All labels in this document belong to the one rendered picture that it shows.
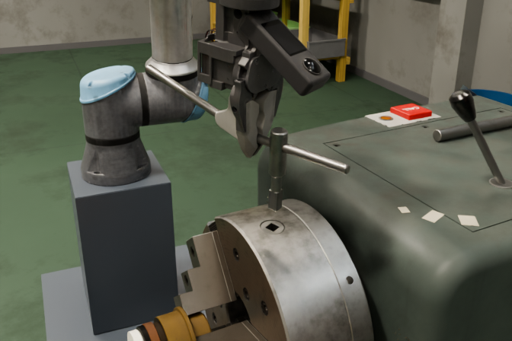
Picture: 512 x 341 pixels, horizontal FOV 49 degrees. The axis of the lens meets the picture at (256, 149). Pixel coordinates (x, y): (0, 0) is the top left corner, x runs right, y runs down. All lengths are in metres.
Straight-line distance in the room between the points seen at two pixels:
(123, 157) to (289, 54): 0.66
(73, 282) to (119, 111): 0.56
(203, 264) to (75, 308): 0.70
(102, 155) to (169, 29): 0.30
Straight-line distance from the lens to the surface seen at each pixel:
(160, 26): 1.17
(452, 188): 0.89
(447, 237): 0.76
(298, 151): 0.69
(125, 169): 1.23
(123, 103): 1.20
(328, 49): 5.93
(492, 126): 1.14
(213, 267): 0.84
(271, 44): 0.65
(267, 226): 0.78
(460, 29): 4.88
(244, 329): 0.81
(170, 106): 1.21
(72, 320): 1.46
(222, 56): 0.68
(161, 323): 0.81
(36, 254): 3.21
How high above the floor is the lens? 1.63
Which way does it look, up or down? 22 degrees down
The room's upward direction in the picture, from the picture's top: straight up
